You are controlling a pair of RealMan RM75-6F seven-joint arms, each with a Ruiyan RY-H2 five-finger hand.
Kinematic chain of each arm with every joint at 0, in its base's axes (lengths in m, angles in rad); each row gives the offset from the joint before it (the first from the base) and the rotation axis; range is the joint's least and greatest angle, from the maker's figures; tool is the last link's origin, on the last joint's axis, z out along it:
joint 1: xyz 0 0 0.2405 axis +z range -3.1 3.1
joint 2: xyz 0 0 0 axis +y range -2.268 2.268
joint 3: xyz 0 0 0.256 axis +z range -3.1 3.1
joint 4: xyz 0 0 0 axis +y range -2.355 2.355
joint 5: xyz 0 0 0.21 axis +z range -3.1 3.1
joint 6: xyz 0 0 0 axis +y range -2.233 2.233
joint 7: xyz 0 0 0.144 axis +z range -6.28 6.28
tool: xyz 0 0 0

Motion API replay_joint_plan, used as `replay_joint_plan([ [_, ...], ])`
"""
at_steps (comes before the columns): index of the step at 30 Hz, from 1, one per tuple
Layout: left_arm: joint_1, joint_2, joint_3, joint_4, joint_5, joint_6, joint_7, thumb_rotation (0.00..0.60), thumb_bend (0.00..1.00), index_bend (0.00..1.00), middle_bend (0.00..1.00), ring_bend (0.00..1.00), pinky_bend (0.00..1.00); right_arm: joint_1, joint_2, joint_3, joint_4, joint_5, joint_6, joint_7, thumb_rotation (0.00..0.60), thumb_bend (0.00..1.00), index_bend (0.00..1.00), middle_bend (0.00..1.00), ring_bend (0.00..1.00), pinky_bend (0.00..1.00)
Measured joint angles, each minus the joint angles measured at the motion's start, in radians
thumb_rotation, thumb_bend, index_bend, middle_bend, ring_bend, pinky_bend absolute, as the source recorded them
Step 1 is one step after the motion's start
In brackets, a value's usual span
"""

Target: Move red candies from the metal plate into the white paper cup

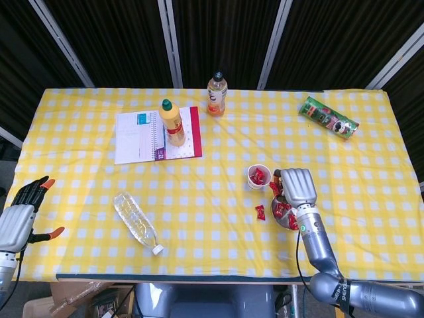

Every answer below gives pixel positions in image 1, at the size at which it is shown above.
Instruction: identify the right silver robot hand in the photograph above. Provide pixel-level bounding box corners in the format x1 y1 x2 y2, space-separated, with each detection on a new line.
272 168 318 213

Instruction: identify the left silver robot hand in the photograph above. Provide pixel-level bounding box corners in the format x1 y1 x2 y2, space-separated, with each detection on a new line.
0 175 66 251

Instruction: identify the round metal plate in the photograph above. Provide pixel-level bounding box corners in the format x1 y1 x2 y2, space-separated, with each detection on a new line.
270 194 301 232

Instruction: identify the white paper cup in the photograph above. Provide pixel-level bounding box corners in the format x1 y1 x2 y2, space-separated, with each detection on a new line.
246 164 274 191

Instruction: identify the green Pringles can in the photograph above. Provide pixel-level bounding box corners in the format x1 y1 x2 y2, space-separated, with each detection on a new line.
297 95 360 140

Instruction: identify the brown cardboard box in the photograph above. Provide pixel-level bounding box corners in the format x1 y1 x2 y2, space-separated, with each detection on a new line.
22 281 135 318

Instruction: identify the yellow white checkered tablecloth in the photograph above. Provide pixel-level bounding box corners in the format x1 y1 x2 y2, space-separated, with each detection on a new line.
6 86 424 283

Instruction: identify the orange drink bottle black cap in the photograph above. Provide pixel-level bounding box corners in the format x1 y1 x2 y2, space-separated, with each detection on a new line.
206 70 229 117

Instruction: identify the clear plastic water bottle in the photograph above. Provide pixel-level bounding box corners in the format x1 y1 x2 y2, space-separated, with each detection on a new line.
113 191 165 256

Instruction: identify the dark ribbed partition panel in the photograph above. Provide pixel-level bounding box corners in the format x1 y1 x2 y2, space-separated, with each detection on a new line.
172 0 282 89
42 0 175 89
266 0 424 89
380 42 424 186
0 0 83 133

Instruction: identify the dark table underlay mat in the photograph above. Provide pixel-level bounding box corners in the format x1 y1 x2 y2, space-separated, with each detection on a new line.
56 273 424 286

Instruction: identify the yellow bottle green cap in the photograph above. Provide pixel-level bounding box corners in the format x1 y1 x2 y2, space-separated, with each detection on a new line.
158 98 187 147

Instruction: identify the open spiral notebook red cover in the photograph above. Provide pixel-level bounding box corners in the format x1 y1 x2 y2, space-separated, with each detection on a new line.
114 105 203 166

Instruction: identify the grey robot torso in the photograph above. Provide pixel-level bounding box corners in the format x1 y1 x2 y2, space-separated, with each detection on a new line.
134 283 276 318

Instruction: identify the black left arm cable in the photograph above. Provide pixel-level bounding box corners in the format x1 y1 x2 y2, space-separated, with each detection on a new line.
0 250 24 311

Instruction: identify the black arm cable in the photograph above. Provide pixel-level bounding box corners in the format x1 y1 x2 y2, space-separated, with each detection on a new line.
294 230 311 288
0 250 24 311

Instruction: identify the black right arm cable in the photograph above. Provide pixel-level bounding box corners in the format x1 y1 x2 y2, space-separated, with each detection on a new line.
294 230 311 288

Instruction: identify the white partition frame post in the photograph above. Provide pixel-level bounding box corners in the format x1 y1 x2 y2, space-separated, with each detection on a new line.
257 0 294 90
157 0 184 89
365 23 424 90
28 0 95 89
0 125 25 148

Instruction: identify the black labelled arm strap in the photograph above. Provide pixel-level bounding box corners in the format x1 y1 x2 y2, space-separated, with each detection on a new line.
333 278 354 315

